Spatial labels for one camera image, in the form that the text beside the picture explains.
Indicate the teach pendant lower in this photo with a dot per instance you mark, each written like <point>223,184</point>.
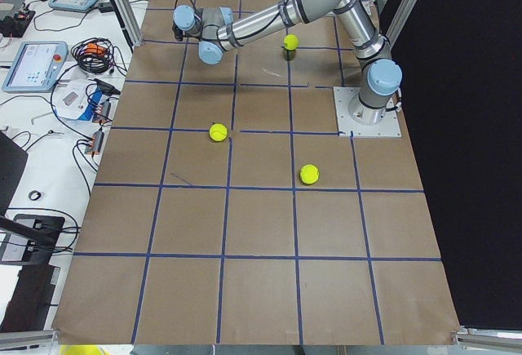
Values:
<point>36,67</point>

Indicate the tennis ball centre left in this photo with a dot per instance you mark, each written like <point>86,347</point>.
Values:
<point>218,132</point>

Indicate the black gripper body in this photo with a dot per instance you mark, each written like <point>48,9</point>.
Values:
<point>177,33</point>

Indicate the orange grey connector box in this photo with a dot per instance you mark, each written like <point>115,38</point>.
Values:
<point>95,144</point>

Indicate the tennis ball upper middle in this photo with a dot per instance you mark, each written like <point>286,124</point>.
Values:
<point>290,42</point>

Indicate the tennis ball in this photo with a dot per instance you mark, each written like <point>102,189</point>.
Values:
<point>309,174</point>
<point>290,42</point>
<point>218,132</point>

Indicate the black monitor corner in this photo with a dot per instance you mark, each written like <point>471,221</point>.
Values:
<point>13,161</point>

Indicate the brown paper mat blue grid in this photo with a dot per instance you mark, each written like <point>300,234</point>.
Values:
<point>190,241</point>

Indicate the tennis ball lower right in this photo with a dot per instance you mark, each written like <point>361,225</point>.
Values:
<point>309,174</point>

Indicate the aluminium frame post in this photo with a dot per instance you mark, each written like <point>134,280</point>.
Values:
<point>128,23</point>

